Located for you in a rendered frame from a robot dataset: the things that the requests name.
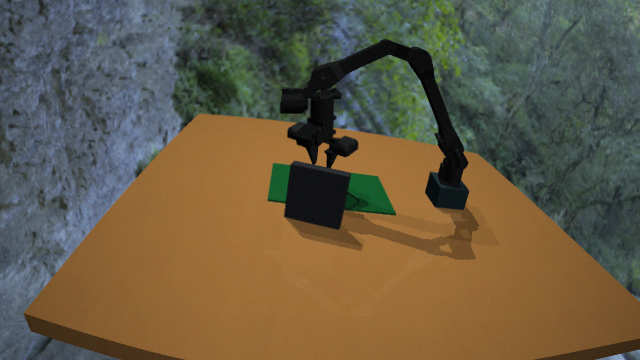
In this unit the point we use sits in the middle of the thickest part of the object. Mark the green circuit board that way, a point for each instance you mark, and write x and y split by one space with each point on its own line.
367 188

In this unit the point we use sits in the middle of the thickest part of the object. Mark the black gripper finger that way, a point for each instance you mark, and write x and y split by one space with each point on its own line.
313 152
331 156

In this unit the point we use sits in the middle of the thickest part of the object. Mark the black square cooling fan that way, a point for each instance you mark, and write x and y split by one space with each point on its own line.
316 194

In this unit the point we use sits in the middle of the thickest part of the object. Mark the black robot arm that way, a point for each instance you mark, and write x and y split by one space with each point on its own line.
295 101

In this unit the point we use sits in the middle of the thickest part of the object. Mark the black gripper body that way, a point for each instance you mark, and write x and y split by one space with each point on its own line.
343 147

